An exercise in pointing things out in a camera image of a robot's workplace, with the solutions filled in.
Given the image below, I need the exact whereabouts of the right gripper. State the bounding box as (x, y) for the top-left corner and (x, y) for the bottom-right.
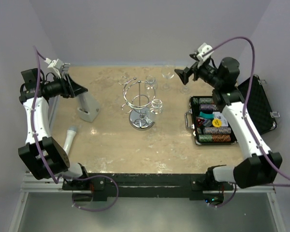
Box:
(175, 53), (223, 88)

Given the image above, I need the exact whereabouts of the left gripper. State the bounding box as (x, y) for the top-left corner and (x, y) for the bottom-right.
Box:
(42, 73), (88, 99)

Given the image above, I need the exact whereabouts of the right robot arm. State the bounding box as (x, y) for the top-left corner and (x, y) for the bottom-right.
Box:
(175, 53), (282, 190)

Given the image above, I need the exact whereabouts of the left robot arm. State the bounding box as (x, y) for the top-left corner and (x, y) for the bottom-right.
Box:
(18, 68), (90, 189)

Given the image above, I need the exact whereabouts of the chrome wine glass rack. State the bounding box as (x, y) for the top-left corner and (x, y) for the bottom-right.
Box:
(118, 76), (156, 131)

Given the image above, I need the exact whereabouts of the white charging stand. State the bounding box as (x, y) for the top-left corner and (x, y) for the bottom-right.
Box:
(77, 92), (100, 123)

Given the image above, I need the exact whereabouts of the white handheld device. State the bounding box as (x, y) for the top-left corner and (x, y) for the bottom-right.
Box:
(63, 126), (77, 155)

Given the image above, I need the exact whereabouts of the yellow round dealer button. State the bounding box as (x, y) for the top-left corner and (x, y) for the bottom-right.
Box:
(212, 118), (222, 128)

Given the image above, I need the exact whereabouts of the black poker chip case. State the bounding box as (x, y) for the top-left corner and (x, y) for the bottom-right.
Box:
(185, 75), (279, 145)

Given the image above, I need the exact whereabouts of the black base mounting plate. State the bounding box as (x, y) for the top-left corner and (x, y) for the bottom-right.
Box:
(62, 174), (233, 202)

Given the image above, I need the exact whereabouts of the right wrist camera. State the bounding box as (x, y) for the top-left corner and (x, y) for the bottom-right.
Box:
(196, 43), (214, 66)

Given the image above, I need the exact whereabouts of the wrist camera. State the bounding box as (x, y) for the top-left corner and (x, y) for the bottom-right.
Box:
(45, 58), (64, 78)
(196, 43), (214, 66)

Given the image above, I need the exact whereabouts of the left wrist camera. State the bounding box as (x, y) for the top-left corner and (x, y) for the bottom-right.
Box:
(45, 58), (64, 78)

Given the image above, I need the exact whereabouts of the aluminium rail frame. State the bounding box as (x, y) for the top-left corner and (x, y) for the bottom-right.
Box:
(20, 62), (277, 194)

